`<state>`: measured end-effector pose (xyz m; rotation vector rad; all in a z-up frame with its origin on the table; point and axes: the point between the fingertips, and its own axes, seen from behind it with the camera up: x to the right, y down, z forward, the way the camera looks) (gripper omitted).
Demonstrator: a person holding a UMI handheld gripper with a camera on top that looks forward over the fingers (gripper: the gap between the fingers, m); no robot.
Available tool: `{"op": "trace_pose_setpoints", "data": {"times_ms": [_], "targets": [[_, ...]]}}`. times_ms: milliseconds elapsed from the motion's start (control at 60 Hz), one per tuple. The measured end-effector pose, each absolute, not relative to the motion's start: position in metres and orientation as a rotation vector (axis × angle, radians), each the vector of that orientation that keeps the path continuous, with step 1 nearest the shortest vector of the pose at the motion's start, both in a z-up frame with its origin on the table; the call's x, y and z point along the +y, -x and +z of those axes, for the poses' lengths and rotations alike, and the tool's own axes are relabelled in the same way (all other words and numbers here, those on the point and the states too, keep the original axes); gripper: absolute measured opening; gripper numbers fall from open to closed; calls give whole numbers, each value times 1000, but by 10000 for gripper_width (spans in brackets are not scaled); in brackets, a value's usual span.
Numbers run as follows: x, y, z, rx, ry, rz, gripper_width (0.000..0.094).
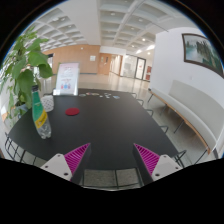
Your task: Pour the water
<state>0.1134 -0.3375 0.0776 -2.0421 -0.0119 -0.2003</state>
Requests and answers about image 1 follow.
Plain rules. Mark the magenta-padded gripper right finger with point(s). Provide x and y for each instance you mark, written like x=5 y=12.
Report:
x=148 y=159

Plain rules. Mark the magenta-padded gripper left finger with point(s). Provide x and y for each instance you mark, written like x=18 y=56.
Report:
x=76 y=158

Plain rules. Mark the green plastic drink bottle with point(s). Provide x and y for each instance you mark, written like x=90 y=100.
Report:
x=40 y=116

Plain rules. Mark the flat round red coaster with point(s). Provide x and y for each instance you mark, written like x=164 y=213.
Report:
x=72 y=111

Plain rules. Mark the white dotted cup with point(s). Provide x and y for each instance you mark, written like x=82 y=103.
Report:
x=49 y=103

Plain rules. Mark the long white bench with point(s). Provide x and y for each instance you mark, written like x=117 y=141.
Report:
x=193 y=106

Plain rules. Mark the small blue card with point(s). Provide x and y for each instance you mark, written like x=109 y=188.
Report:
x=116 y=97

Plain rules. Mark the white standing sign display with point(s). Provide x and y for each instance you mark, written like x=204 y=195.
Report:
x=67 y=78

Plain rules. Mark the dark-framed glass door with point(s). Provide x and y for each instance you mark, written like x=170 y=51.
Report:
x=140 y=68

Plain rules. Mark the green leafy potted plant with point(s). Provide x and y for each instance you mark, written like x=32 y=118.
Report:
x=25 y=80

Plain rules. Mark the ceiling lights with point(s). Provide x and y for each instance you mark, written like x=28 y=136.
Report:
x=150 y=47

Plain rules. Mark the dark-framed landscape picture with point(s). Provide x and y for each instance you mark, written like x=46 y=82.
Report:
x=200 y=51

